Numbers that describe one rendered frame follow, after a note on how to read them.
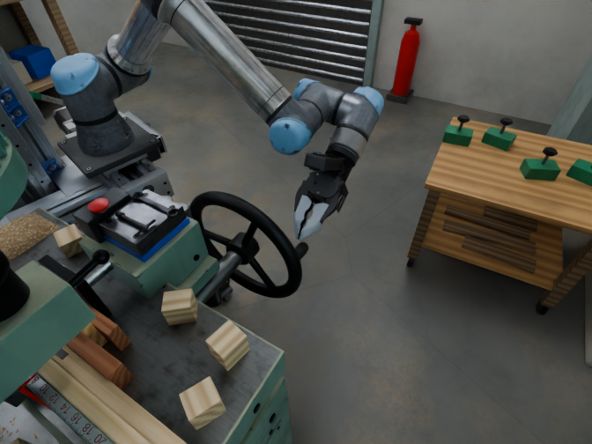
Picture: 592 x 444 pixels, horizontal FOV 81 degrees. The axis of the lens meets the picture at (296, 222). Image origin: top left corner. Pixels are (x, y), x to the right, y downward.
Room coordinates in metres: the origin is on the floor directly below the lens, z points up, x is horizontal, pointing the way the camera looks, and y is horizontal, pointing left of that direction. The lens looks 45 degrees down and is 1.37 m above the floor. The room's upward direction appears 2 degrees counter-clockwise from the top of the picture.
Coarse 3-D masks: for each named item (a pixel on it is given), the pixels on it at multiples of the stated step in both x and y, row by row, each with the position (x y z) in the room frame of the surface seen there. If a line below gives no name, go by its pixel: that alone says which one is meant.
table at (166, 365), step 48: (48, 240) 0.43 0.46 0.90; (96, 288) 0.33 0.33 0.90; (192, 288) 0.34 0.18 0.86; (144, 336) 0.24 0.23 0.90; (192, 336) 0.24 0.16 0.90; (144, 384) 0.17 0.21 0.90; (192, 384) 0.17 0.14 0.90; (240, 384) 0.17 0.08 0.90; (192, 432) 0.11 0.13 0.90; (240, 432) 0.12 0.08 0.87
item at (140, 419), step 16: (64, 368) 0.18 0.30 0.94; (80, 368) 0.18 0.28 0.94; (96, 384) 0.16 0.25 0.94; (112, 384) 0.16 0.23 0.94; (112, 400) 0.14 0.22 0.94; (128, 400) 0.14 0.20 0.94; (128, 416) 0.12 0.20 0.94; (144, 416) 0.12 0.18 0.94; (144, 432) 0.11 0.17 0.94; (160, 432) 0.11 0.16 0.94
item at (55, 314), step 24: (48, 288) 0.21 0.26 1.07; (72, 288) 0.22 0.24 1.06; (24, 312) 0.18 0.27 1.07; (48, 312) 0.19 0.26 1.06; (72, 312) 0.20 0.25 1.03; (0, 336) 0.16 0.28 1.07; (24, 336) 0.17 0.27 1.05; (48, 336) 0.18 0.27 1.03; (72, 336) 0.19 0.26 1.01; (0, 360) 0.14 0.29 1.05; (24, 360) 0.15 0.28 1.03; (0, 384) 0.13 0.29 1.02
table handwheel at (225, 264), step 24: (216, 192) 0.50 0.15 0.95; (192, 216) 0.53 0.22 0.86; (264, 216) 0.44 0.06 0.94; (216, 240) 0.51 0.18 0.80; (240, 240) 0.47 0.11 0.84; (288, 240) 0.42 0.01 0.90; (240, 264) 0.45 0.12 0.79; (288, 264) 0.40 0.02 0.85; (216, 288) 0.38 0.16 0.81; (264, 288) 0.45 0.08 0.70; (288, 288) 0.40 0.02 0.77
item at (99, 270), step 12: (48, 264) 0.30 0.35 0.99; (60, 264) 0.30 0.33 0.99; (108, 264) 0.33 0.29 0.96; (60, 276) 0.28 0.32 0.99; (72, 276) 0.28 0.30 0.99; (96, 276) 0.31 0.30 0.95; (84, 288) 0.27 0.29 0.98; (84, 300) 0.27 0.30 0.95; (96, 300) 0.27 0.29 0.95; (108, 312) 0.27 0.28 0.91
